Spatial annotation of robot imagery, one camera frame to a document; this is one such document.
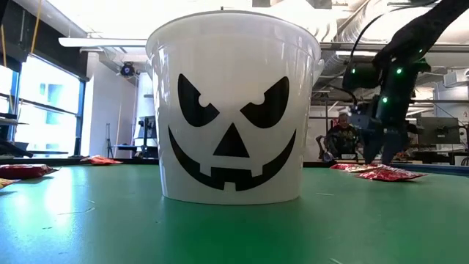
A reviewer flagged person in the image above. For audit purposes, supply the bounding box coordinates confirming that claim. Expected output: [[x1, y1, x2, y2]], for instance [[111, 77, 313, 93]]
[[324, 111, 363, 162]]

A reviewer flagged red candy packet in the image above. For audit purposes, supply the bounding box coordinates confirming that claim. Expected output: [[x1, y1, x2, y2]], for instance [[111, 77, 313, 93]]
[[0, 164, 59, 180], [329, 163, 378, 173], [355, 164, 428, 182], [80, 155, 124, 166]]

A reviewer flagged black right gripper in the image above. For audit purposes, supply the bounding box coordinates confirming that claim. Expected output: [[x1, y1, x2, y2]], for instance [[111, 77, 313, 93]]
[[362, 64, 422, 166]]

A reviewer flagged ceiling light strip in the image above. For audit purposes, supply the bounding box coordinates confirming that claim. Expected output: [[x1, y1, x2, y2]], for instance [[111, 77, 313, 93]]
[[335, 50, 378, 57]]

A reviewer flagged black metal rack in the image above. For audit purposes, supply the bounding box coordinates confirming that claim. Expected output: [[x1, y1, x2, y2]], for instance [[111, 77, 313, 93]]
[[309, 97, 469, 162]]

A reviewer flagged monitor on black rolling stand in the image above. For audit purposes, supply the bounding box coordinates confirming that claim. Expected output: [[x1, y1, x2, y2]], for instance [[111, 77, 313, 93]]
[[115, 115, 159, 159]]

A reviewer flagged white jack-o-lantern face bucket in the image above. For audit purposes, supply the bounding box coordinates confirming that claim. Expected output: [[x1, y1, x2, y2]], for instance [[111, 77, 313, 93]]
[[145, 10, 325, 205]]

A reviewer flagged dark background monitor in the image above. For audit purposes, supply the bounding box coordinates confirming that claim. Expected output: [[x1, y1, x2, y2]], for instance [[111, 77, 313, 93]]
[[417, 116, 462, 145]]

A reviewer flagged large glass window wall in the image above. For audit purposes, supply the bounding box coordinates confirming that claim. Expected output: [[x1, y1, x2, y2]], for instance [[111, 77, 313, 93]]
[[0, 54, 87, 158]]

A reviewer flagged white ceiling unit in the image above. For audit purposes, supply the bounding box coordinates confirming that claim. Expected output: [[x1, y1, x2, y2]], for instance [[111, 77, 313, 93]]
[[442, 68, 469, 88]]

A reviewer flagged green table mat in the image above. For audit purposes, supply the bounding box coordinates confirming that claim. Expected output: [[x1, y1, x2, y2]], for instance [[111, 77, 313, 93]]
[[0, 164, 469, 264]]

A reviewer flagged silver ventilation duct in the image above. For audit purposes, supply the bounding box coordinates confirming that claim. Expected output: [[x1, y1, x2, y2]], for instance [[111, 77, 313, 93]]
[[322, 7, 404, 43]]

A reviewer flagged black round ceiling lamp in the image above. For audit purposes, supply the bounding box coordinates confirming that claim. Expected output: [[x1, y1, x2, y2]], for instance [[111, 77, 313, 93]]
[[119, 61, 137, 78]]

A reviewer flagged black tripod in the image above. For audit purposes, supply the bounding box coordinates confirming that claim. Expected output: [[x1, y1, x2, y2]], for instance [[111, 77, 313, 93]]
[[105, 122, 114, 158]]

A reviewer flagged yellow hanging cable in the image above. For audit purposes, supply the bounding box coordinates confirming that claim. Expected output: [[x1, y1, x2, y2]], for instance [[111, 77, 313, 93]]
[[0, 23, 7, 69], [29, 3, 42, 56]]

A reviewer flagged white ceiling light fixture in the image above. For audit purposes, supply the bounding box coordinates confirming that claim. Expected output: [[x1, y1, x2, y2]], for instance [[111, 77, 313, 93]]
[[57, 36, 147, 48]]

